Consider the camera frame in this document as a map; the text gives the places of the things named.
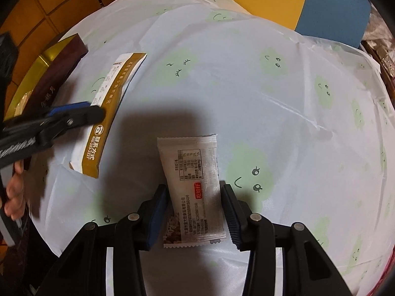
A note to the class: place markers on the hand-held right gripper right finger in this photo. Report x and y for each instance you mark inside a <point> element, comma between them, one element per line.
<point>231,215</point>

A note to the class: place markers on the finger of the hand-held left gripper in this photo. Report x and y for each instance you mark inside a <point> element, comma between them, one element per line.
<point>80,118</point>
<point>71,107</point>

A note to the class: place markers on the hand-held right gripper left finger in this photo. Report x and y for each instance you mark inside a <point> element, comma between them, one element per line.
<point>157,215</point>

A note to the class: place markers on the gold tin box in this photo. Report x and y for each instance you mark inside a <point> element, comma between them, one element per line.
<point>58,67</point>

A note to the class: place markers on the white snack packet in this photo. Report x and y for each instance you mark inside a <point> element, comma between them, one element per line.
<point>194,166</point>

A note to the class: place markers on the person's left hand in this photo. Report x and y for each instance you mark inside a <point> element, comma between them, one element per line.
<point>17,191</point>

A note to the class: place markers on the white and brown pouch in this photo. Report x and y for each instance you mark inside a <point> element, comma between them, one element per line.
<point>92,151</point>

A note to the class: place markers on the black object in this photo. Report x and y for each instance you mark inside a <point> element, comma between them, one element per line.
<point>7,55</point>

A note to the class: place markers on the gold ornate box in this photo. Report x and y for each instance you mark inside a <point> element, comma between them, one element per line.
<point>385,58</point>

